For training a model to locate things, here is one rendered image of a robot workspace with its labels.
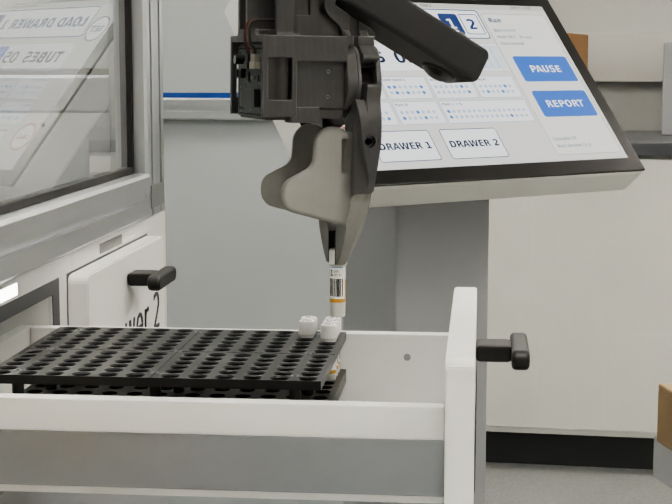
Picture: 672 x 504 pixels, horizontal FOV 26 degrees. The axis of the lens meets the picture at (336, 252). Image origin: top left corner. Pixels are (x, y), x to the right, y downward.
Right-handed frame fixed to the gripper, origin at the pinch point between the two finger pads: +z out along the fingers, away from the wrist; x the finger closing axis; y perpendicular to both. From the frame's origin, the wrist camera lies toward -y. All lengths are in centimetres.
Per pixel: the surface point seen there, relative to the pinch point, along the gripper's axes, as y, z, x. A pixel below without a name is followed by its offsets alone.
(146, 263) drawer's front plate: 2.5, 7.4, -46.3
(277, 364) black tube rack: 4.7, 8.1, -0.5
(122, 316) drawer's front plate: 6.9, 10.9, -37.5
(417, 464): -0.1, 12.2, 12.1
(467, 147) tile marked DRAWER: -45, -2, -72
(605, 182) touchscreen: -67, 3, -77
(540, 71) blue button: -61, -11, -85
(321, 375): 3.1, 8.1, 3.9
